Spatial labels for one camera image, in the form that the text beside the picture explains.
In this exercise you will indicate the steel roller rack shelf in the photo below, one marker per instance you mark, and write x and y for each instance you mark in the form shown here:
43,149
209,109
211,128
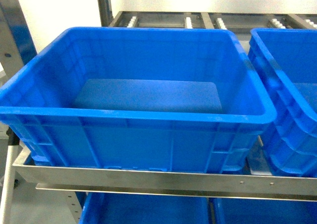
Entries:
70,180

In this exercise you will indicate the lower blue crate left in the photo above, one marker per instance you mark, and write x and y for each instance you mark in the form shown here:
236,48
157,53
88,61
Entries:
112,208

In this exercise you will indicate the lower blue crate right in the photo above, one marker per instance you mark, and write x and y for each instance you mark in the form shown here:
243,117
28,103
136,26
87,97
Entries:
252,211

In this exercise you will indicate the large blue plastic crate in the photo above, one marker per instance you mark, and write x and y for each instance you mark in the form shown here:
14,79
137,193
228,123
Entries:
179,100

